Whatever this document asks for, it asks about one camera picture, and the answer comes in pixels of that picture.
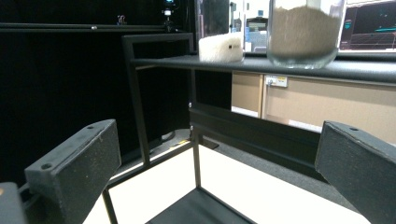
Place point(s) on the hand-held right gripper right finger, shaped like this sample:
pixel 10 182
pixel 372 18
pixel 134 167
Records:
pixel 361 174

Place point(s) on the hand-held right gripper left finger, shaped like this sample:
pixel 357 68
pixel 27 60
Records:
pixel 77 168

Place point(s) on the black metal two-tier shelf rack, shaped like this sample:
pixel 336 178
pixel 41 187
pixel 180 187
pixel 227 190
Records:
pixel 174 62

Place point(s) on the beige wooden desk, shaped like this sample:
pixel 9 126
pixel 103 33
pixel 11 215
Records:
pixel 327 102

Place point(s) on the black curtain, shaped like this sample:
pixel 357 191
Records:
pixel 62 77

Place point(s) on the black stand base striped tape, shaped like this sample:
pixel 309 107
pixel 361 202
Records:
pixel 184 137

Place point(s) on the computer monitor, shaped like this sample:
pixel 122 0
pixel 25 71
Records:
pixel 370 25

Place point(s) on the small metal clip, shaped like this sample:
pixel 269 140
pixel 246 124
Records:
pixel 121 19

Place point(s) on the distant computer screen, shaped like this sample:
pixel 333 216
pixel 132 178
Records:
pixel 256 31

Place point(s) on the white wall outlet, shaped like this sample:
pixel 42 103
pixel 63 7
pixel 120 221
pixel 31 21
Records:
pixel 276 81

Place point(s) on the black horizontal rail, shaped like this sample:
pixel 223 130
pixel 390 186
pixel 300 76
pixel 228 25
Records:
pixel 62 28

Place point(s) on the small camera on stand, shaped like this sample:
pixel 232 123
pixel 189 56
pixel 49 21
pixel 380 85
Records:
pixel 168 12

